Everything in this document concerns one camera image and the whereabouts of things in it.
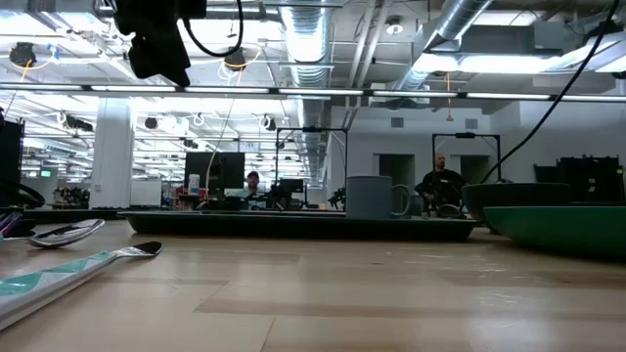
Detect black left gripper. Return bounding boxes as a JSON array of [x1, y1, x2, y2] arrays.
[[112, 0, 207, 88]]

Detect spoon with teal handle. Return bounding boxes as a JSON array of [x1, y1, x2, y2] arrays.
[[26, 218, 107, 249]]

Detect iridescent purple fork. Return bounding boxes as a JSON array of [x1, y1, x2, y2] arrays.
[[0, 211, 36, 241]]

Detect knife with patterned white-teal handle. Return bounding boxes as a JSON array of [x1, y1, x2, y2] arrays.
[[0, 240, 164, 332]]

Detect grey-blue mug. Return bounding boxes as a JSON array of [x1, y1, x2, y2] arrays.
[[344, 175, 412, 220]]

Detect black bowl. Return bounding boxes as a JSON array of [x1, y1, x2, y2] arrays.
[[460, 182, 572, 227]]

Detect green plate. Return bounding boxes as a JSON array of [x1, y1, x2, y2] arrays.
[[482, 204, 626, 261]]

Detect dark green plastic tray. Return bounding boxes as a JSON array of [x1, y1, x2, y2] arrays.
[[116, 208, 483, 243]]

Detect black hanging ceiling device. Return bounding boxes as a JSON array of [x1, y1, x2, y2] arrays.
[[223, 46, 248, 72], [8, 41, 38, 68]]

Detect white pillar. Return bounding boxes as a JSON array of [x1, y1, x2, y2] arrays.
[[89, 96, 136, 210]]

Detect large black monitor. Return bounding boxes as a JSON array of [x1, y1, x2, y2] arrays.
[[184, 152, 246, 205]]

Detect whiteboard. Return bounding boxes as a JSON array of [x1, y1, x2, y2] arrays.
[[129, 179, 163, 207]]

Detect person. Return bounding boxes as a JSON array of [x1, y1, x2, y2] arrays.
[[243, 170, 265, 199], [414, 153, 467, 217]]

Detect long LED light strip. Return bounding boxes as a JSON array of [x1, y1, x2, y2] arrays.
[[0, 82, 626, 103]]

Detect yellow hanging pendant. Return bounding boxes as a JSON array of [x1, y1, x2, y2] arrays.
[[444, 71, 455, 122]]

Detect black equipment cases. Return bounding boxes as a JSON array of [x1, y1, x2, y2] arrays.
[[532, 154, 626, 205]]

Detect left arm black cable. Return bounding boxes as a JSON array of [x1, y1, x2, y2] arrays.
[[181, 0, 245, 59]]

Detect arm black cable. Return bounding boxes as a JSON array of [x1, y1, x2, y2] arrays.
[[478, 0, 621, 186], [181, 0, 245, 59]]

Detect silver ribbed air duct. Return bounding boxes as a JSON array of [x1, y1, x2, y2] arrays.
[[278, 0, 336, 187], [393, 0, 493, 92]]

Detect black aluminium rig frame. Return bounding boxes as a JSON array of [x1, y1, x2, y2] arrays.
[[0, 207, 123, 226]]

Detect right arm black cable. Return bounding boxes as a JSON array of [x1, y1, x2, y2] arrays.
[[478, 0, 621, 186]]

